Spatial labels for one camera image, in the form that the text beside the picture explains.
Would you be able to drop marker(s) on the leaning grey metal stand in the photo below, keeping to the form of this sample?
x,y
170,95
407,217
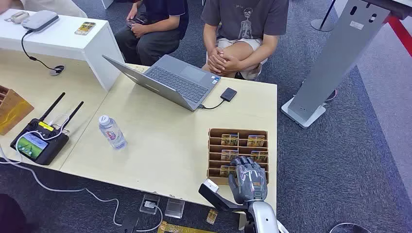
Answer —
x,y
338,61

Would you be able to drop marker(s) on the black pole with round base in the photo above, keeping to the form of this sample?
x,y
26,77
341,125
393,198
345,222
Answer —
x,y
322,25

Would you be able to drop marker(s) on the seated person's left hand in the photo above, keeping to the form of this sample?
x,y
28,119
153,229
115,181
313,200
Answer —
x,y
231,62

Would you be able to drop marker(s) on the white furniture leg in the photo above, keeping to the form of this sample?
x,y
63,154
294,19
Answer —
x,y
107,3

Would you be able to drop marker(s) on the black remote controller with antennas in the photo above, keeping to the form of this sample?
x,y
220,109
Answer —
x,y
42,148

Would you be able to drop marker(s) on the dark-outfit person's left forearm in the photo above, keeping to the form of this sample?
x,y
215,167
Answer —
x,y
161,24

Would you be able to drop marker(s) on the red strip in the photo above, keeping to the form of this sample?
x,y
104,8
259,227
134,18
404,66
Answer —
x,y
400,32

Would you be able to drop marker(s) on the dark beam above stand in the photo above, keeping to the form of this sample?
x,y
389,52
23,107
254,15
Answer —
x,y
399,8

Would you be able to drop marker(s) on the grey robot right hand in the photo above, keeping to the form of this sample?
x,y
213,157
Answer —
x,y
250,181

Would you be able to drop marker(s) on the square metal floor plate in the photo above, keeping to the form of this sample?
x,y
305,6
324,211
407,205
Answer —
x,y
174,208

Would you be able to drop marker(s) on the seated person's right forearm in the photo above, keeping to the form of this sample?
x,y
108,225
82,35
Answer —
x,y
211,37

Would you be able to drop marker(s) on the seated person's left forearm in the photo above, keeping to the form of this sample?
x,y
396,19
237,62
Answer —
x,y
260,51

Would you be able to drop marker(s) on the dark-outfit person's left hand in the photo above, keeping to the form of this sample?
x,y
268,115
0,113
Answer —
x,y
139,31

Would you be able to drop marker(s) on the person in dark outfit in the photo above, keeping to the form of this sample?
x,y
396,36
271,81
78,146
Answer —
x,y
157,41

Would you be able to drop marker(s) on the seated person's right hand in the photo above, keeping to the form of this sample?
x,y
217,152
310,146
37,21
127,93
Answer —
x,y
214,61

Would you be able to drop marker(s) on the person in pale outfit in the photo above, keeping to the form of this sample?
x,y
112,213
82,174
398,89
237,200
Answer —
x,y
51,6

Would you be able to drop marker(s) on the black object on floor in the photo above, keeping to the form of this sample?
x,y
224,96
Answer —
x,y
129,224

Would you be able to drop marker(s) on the printed card on shelf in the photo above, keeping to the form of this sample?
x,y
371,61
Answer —
x,y
85,28

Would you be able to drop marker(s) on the small beige device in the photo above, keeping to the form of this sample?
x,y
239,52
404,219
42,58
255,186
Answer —
x,y
19,16

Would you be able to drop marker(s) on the printed card on floor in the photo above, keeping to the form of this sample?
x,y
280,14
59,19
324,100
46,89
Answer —
x,y
211,216

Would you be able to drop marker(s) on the person in skeleton print shirt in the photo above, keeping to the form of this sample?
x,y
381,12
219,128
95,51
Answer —
x,y
244,19

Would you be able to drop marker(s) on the floor socket box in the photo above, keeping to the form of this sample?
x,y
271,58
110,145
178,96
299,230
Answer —
x,y
149,204

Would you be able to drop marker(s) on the grey rounded flat device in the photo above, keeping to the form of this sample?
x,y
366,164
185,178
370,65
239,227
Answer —
x,y
39,20

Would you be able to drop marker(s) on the clear plastic water bottle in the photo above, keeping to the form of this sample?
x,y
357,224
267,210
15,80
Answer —
x,y
112,132

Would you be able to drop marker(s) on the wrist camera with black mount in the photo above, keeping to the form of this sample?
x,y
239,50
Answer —
x,y
211,186

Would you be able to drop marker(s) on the dark-outfit person's right hand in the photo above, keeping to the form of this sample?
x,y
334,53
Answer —
x,y
132,13

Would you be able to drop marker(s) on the white desk riser shelf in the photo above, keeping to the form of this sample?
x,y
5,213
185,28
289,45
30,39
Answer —
x,y
58,41

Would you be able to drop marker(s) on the gold sheet on floor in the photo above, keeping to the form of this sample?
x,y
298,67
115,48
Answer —
x,y
175,229

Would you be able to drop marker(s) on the black external drive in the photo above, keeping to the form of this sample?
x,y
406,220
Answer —
x,y
229,94

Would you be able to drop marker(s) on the wooden box with gold sheet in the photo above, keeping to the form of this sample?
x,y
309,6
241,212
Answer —
x,y
13,111

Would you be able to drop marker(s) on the wooden slotted card holder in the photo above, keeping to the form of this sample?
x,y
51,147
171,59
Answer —
x,y
215,149

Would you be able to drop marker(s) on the printed yellow-green card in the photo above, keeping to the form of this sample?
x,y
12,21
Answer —
x,y
256,141
228,154
225,170
260,156
229,139

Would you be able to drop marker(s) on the grey open laptop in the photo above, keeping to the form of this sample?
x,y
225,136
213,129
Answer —
x,y
175,82

